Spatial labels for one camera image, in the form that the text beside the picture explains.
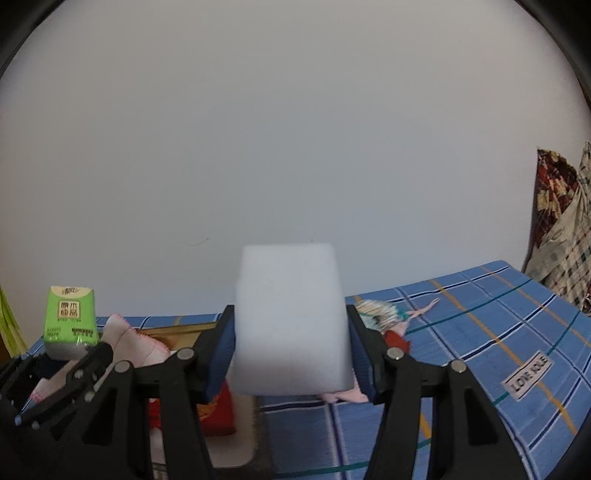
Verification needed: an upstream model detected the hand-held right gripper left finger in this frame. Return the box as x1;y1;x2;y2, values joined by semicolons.
55;305;237;480

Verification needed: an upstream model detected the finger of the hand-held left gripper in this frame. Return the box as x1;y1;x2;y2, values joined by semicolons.
14;344;116;439
0;354;47;409

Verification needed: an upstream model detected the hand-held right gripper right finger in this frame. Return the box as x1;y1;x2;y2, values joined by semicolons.
346;304;530;480

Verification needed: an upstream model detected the gold tin box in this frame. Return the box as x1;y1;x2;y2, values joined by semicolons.
136;322;223;352

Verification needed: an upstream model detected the green tissue pack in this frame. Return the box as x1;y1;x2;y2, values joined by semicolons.
43;285;101;361

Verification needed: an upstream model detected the white sponge block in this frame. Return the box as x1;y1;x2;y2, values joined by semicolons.
228;243;355;398

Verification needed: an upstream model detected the pink zigzag-edged cloth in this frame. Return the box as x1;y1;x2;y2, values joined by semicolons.
30;314;171;402

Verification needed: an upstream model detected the doll with colourful dress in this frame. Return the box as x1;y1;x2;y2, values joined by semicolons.
358;298;441;354

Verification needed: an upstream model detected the green cloth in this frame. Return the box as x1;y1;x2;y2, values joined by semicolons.
0;284;28;356

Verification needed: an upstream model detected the red printed pouch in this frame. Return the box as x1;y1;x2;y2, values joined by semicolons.
148;382;237;437

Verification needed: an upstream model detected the white flat pad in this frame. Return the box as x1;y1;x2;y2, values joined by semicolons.
203;394;259;467

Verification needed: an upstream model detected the blue plaid bedsheet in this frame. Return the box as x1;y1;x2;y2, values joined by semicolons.
28;260;591;480

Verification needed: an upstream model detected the beige plaid cloth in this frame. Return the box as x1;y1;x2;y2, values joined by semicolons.
526;141;591;315

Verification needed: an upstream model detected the red floral quilt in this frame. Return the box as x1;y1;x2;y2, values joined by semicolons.
522;148;581;278

